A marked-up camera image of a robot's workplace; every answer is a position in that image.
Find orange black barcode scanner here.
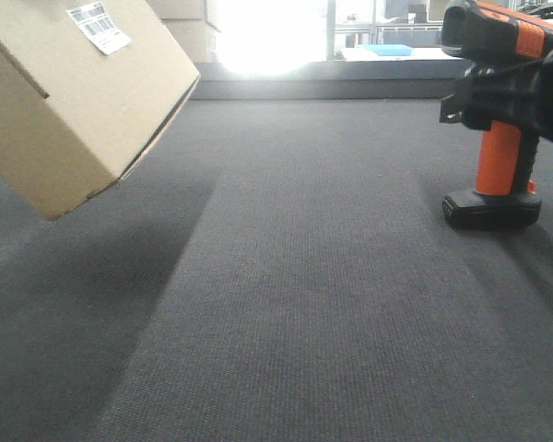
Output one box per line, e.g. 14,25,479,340
441,1,553,230

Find brown cardboard box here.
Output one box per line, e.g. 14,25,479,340
0,1,200,220

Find white barcode label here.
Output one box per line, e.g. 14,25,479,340
66,1,132,55

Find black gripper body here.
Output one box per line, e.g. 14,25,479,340
439,49,553,142

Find upper stacked cardboard box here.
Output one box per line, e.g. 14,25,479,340
147,0,206,20

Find blue flat tray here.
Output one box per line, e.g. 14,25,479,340
361,44,414,57

